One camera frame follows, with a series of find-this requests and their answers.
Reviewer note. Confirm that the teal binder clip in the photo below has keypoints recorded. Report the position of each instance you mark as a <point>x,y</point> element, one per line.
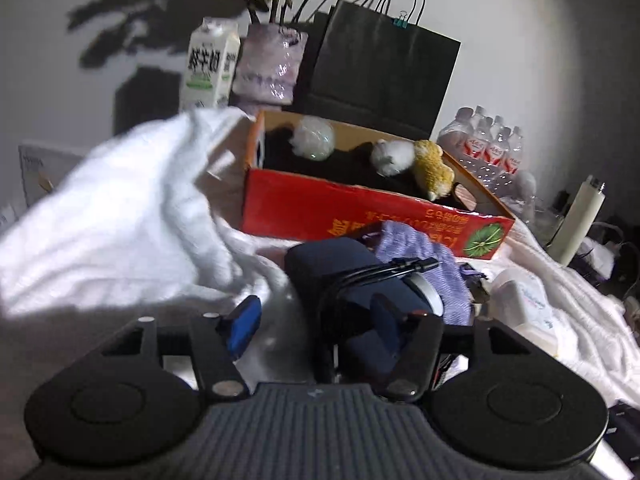
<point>402,21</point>

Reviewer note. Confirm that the white lotion bottle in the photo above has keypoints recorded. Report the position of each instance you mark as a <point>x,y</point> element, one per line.
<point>518,300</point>

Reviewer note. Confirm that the red cardboard box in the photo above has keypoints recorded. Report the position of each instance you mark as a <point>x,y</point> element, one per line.
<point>282,205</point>

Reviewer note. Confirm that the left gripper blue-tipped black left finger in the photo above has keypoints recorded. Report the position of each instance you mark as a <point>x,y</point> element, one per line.
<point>217,342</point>

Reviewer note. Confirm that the pack of water bottles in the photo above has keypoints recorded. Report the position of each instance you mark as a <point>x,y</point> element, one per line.
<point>486,147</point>

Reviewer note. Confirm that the black cloth in box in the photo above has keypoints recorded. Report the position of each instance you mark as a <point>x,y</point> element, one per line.
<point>353,167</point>

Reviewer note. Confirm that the cream thermos bottle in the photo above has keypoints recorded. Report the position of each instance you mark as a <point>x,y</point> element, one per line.
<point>577,222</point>

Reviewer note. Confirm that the navy blue pouch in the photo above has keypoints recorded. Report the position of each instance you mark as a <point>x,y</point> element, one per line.
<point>335,280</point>

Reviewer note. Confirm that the black paper shopping bag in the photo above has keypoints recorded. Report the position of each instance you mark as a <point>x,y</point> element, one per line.
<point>358,67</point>

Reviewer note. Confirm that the purple glass vase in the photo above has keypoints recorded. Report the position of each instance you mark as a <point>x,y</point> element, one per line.
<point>269,63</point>

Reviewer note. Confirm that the white milk carton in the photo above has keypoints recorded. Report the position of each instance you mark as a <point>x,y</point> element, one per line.
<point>213,51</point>

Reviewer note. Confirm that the white plush toy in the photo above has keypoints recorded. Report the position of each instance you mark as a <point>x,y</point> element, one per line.
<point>390,158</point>

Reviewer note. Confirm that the white fluffy blanket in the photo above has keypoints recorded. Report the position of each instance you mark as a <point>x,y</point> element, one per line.
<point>148,223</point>

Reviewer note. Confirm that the white box at left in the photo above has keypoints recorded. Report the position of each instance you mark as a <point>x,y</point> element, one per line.
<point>44,167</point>

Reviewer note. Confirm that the yellow plush toy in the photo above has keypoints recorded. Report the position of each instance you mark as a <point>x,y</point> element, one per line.
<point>433,176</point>

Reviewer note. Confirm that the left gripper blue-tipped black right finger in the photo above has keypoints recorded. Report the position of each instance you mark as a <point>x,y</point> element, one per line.
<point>414,338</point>

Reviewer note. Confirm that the clear white ball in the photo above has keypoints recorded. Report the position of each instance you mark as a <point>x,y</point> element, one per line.
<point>313,138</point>

